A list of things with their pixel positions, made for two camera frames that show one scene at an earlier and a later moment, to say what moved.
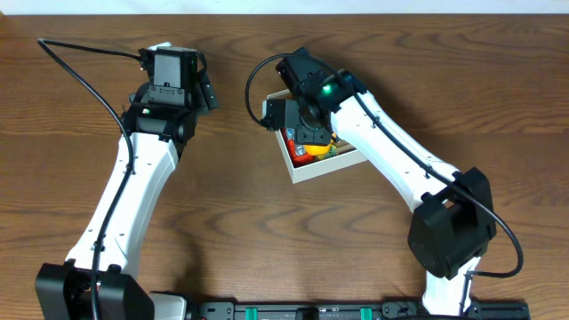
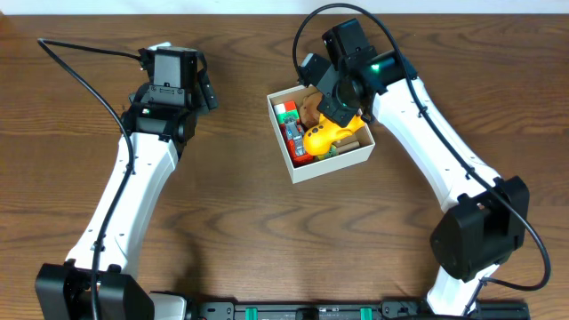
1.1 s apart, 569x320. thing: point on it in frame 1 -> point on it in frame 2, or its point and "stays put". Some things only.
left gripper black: [206, 89] stays put
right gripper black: [308, 136] -> [330, 107]
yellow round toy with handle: [313, 149] -> [340, 147]
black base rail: [228, 310] stays put
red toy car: [299, 157] stays put
